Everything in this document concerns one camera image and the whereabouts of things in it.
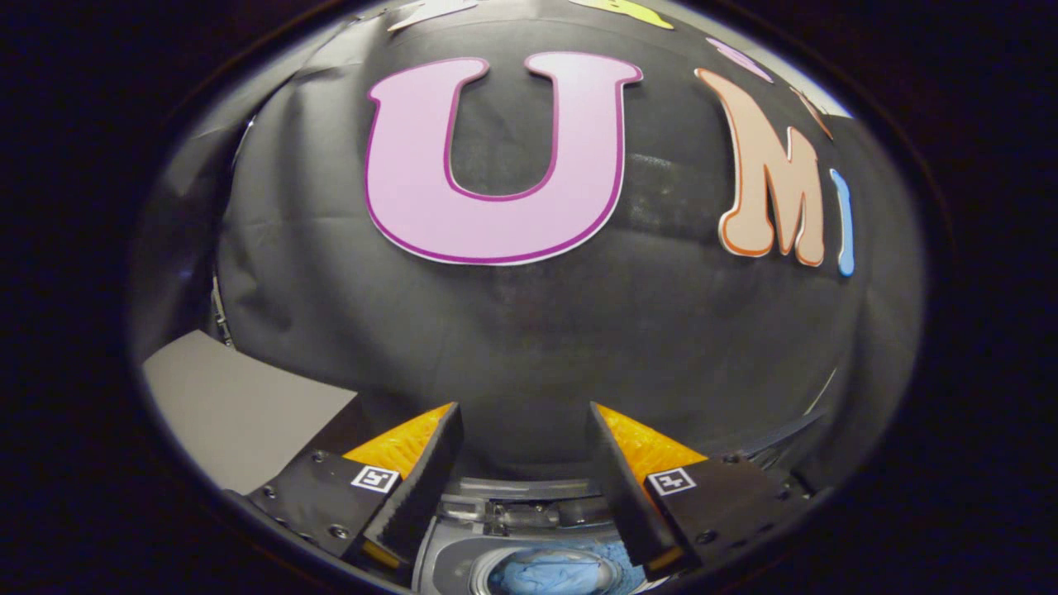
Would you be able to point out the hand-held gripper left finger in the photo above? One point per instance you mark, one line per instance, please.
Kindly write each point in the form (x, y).
(426, 479)

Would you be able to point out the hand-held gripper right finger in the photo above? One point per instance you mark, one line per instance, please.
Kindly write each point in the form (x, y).
(620, 487)

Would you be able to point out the grey top-load washing machine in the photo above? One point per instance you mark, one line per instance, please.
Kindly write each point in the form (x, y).
(450, 562)

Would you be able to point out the light blue button shirt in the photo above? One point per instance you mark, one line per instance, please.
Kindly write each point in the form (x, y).
(554, 574)

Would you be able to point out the black backdrop cloth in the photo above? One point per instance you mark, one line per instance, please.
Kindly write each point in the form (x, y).
(661, 330)

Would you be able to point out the beige cabinet with dark top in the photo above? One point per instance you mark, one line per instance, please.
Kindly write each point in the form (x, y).
(231, 413)

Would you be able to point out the metal backdrop stand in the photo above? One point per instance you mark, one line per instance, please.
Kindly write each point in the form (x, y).
(220, 310)

